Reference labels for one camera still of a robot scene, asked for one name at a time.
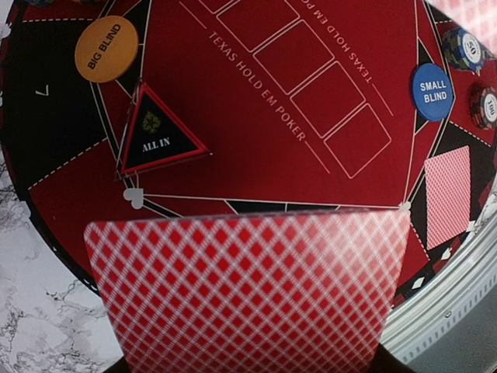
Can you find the round red black poker mat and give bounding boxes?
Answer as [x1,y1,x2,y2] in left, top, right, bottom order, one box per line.
[1,1,496,304]

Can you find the black triangular all-in marker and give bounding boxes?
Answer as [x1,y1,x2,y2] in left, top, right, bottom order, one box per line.
[116,78,213,179]

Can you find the blue small blind button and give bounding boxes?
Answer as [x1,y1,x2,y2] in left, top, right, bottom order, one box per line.
[411,63,454,122]

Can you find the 50 chips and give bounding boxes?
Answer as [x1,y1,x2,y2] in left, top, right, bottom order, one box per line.
[442,27,496,75]

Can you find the orange big blind button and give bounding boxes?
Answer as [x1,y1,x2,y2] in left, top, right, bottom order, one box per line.
[75,16,139,83]

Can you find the aluminium front rail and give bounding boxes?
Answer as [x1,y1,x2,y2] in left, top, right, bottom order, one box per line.
[381,217,496,364]

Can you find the red playing card deck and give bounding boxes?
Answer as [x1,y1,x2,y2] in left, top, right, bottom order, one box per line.
[84,210,410,372]

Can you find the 100 chips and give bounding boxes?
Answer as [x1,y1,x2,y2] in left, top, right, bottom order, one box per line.
[470,83,496,130]

